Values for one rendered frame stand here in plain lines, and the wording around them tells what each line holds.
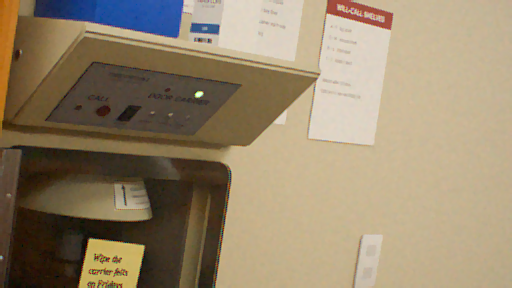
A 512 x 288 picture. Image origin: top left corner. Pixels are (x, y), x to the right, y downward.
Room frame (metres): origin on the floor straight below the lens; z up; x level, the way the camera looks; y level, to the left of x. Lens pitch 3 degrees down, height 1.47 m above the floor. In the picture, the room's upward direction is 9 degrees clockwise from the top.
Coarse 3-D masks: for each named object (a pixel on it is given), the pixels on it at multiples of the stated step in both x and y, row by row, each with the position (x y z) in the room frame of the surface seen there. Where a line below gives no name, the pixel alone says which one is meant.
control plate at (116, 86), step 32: (96, 64) 0.90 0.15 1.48; (64, 96) 0.92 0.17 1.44; (96, 96) 0.94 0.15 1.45; (128, 96) 0.96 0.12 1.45; (160, 96) 0.98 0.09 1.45; (192, 96) 1.01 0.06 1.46; (224, 96) 1.03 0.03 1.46; (128, 128) 1.01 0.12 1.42; (160, 128) 1.03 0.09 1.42; (192, 128) 1.06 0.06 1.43
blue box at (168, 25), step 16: (48, 0) 0.93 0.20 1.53; (64, 0) 0.91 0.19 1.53; (80, 0) 0.89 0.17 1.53; (96, 0) 0.88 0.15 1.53; (112, 0) 0.88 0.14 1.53; (128, 0) 0.90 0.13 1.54; (144, 0) 0.91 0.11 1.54; (160, 0) 0.92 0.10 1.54; (176, 0) 0.94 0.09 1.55; (48, 16) 0.92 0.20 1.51; (64, 16) 0.91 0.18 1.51; (80, 16) 0.89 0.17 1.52; (96, 16) 0.88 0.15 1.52; (112, 16) 0.89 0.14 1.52; (128, 16) 0.90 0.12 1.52; (144, 16) 0.91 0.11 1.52; (160, 16) 0.93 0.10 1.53; (176, 16) 0.94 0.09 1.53; (144, 32) 0.92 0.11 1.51; (160, 32) 0.93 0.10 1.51; (176, 32) 0.94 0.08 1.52
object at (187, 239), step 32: (32, 160) 0.95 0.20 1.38; (64, 160) 0.98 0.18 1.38; (96, 160) 1.01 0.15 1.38; (128, 160) 1.04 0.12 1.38; (160, 160) 1.07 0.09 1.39; (192, 160) 1.11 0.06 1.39; (32, 192) 0.96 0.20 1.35; (64, 192) 0.99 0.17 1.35; (96, 192) 1.01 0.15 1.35; (128, 192) 1.05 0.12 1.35; (160, 192) 1.08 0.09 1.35; (192, 192) 1.11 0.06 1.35; (224, 192) 1.15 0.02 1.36; (32, 224) 0.96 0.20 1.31; (64, 224) 0.99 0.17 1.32; (96, 224) 1.02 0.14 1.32; (128, 224) 1.05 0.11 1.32; (160, 224) 1.08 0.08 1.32; (192, 224) 1.12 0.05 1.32; (224, 224) 1.15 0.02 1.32; (32, 256) 0.97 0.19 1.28; (64, 256) 0.99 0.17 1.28; (160, 256) 1.09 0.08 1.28; (192, 256) 1.12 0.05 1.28
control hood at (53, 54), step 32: (32, 32) 0.91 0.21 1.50; (64, 32) 0.87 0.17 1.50; (96, 32) 0.87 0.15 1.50; (128, 32) 0.89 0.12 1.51; (32, 64) 0.90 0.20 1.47; (64, 64) 0.88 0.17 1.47; (128, 64) 0.92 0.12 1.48; (160, 64) 0.94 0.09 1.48; (192, 64) 0.97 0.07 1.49; (224, 64) 0.99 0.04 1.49; (256, 64) 1.02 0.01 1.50; (288, 64) 1.05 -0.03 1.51; (32, 96) 0.90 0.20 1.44; (256, 96) 1.06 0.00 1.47; (288, 96) 1.09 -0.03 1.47; (64, 128) 0.96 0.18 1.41; (96, 128) 0.98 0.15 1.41; (224, 128) 1.09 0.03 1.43; (256, 128) 1.12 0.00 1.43
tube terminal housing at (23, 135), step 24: (24, 0) 0.94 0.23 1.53; (0, 144) 0.94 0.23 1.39; (24, 144) 0.96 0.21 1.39; (48, 144) 0.98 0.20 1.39; (72, 144) 1.00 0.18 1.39; (96, 144) 1.02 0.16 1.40; (120, 144) 1.05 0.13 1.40; (144, 144) 1.07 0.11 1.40; (168, 144) 1.09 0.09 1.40; (192, 144) 1.12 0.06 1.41; (216, 144) 1.15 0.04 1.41
